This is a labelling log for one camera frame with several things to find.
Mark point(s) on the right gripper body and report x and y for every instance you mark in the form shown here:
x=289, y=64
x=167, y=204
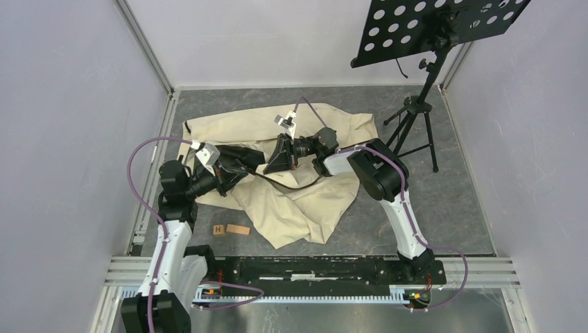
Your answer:
x=299, y=149

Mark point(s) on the wooden rectangular block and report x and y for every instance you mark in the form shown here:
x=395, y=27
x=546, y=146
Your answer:
x=238, y=229

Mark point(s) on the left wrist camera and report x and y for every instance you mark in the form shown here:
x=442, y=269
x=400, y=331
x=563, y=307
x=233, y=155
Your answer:
x=207, y=154

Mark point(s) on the wooden letter cube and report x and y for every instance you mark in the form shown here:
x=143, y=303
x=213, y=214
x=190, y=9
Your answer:
x=219, y=230

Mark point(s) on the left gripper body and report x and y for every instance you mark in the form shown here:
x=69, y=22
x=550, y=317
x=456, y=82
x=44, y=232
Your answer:
x=221, y=184

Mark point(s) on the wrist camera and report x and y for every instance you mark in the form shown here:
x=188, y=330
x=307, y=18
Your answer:
x=288, y=123
x=207, y=154

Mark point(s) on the cream zip-up jacket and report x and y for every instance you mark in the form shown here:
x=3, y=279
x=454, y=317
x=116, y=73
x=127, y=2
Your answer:
x=288, y=206

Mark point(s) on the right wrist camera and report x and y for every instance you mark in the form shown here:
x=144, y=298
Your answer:
x=288, y=123

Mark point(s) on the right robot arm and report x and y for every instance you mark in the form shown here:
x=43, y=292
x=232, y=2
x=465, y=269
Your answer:
x=379, y=171

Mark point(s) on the black perforated music stand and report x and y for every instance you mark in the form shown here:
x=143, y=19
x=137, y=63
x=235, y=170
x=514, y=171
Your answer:
x=398, y=29

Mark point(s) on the white slotted cable duct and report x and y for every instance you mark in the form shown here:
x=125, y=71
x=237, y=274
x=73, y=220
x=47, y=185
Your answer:
x=395, y=296

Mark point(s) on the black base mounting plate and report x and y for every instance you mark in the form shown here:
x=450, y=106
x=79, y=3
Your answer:
x=319, y=275

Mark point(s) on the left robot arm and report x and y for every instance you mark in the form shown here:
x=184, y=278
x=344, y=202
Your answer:
x=177, y=270

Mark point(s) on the aluminium frame rail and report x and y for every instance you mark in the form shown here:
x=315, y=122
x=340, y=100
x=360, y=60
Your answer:
x=144, y=45

